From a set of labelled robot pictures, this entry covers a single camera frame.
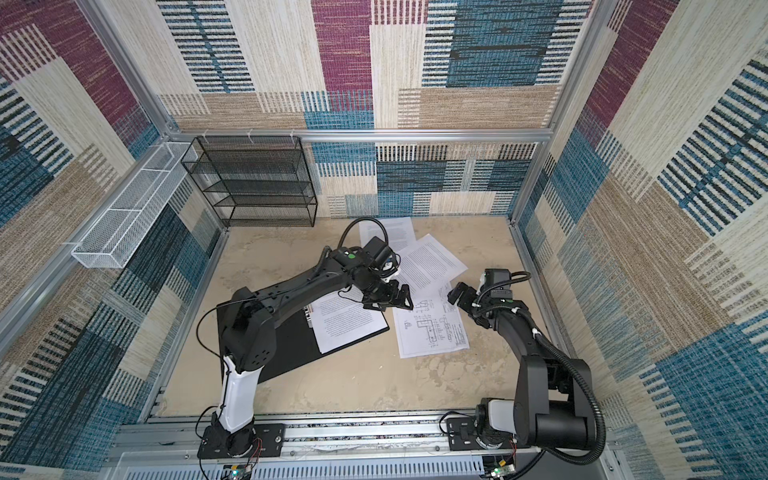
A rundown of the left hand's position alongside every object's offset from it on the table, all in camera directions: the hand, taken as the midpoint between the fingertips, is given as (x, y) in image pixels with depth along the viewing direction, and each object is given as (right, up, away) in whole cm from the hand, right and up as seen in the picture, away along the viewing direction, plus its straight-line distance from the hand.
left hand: (402, 304), depth 83 cm
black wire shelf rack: (-53, +40, +28) cm, 72 cm away
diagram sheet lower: (+10, -8, +9) cm, 16 cm away
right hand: (+17, -1, +6) cm, 18 cm away
